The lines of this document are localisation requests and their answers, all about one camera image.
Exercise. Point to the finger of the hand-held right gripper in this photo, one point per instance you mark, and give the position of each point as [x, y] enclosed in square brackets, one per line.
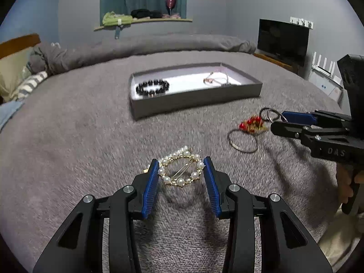
[287, 129]
[297, 117]

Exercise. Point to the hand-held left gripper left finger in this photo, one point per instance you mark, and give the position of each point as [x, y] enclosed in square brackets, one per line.
[150, 187]

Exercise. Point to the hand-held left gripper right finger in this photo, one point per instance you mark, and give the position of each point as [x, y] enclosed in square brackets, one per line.
[212, 187]

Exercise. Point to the round pearl hair clip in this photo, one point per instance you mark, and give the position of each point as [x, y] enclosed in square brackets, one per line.
[180, 181]

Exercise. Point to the red bead gold ornament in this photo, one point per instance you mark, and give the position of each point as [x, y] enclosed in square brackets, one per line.
[250, 122]

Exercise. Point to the shallow grey cardboard box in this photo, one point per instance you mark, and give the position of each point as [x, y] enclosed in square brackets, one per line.
[184, 102]

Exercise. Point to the person's right forearm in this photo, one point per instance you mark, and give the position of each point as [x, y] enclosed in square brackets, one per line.
[338, 239]

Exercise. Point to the person's right hand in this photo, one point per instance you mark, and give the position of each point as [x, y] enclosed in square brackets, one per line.
[342, 184]

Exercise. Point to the white appliance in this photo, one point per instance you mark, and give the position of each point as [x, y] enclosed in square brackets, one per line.
[321, 86]

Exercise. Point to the straight pearl hair clip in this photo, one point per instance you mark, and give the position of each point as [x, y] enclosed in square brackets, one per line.
[182, 149]

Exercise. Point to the white router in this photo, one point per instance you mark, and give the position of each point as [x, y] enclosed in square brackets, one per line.
[327, 69]

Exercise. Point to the wooden television stand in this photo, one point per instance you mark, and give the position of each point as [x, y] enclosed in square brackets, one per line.
[273, 59]

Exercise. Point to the black television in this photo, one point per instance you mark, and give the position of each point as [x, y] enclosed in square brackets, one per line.
[281, 42]

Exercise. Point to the grey duvet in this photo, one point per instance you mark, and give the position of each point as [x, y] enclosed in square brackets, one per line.
[142, 45]

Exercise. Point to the wooden window sill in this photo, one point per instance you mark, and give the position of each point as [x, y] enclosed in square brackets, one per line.
[182, 20]

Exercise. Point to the striped pillow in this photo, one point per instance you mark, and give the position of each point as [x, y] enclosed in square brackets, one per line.
[31, 82]

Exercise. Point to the pink cloth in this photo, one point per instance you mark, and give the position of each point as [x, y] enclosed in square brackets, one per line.
[173, 16]

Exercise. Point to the light blue cloth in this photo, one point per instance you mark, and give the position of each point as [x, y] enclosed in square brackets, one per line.
[8, 113]

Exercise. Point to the white plastic bag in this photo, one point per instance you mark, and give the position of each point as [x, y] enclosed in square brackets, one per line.
[55, 45]

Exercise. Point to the pink wine glass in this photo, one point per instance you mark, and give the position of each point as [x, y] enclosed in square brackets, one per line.
[171, 0]

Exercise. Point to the green cloth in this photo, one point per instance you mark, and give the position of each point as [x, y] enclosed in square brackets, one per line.
[115, 18]

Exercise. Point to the dark brown cloth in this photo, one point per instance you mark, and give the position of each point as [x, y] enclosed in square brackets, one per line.
[155, 14]

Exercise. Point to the black cloth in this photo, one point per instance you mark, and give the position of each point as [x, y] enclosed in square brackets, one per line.
[140, 13]

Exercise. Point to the beige pillow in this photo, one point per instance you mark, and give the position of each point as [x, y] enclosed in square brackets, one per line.
[11, 74]

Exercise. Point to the wooden headboard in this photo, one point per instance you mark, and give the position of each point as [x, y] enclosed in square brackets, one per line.
[17, 42]

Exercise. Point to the white wall hooks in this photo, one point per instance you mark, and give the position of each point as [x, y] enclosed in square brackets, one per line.
[301, 22]

